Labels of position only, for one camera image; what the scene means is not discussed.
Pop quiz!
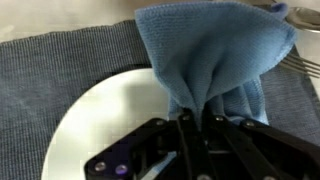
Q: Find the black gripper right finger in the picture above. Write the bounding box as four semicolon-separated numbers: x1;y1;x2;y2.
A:
201;110;320;180

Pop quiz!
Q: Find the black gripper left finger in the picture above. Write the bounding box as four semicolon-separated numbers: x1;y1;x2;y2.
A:
84;112;210;180

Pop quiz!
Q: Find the blue microfiber towel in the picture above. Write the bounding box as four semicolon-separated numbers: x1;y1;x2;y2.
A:
134;1;298;180

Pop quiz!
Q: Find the white round plate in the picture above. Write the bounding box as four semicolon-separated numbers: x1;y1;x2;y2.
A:
41;67;175;180

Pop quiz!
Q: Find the silver metal fork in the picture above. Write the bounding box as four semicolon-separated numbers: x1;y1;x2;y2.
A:
279;53;320;79

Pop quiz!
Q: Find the dark blue fabric placemat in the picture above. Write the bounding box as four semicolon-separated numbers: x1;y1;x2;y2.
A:
0;19;320;180

